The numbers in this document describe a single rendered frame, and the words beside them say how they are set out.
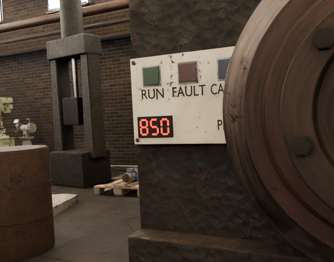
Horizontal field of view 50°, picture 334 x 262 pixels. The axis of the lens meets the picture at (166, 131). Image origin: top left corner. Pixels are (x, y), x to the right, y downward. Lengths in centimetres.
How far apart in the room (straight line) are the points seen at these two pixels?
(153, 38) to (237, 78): 28
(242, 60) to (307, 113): 15
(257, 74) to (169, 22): 30
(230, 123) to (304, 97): 14
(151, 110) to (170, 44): 14
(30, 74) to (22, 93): 55
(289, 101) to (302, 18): 12
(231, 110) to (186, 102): 18
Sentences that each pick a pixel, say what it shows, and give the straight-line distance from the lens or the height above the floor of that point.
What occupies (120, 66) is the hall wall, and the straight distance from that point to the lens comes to 789.
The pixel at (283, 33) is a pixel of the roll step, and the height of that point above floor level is 122.
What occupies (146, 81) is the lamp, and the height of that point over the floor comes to 119.
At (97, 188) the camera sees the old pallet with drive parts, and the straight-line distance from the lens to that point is 529.
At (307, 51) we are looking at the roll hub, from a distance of 45.
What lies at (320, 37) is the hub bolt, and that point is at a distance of 44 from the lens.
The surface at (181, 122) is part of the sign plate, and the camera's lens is 72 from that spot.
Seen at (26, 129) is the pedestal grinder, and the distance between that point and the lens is 906.
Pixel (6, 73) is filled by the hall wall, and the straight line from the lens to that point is 1012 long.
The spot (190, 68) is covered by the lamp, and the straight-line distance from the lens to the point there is 71.
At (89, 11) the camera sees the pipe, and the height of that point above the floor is 316.
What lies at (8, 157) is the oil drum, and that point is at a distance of 309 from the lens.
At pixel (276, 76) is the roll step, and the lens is 50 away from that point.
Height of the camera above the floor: 113
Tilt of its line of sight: 3 degrees down
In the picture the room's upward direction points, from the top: 3 degrees counter-clockwise
